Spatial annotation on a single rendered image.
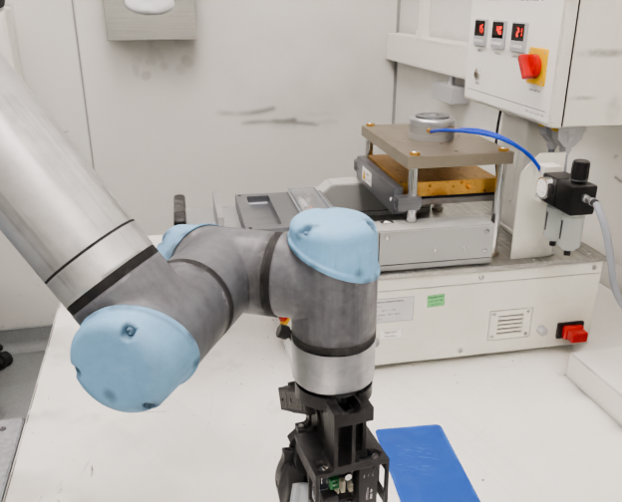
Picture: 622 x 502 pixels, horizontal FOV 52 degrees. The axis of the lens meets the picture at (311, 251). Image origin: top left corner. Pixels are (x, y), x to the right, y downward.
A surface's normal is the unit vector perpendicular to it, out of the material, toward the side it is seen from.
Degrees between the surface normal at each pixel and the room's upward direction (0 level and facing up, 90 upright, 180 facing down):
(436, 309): 90
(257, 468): 0
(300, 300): 95
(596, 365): 0
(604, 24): 90
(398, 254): 90
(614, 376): 0
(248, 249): 37
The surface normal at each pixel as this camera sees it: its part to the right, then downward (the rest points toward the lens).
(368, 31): 0.23, 0.36
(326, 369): -0.21, 0.36
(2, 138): 0.31, -0.09
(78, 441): 0.00, -0.93
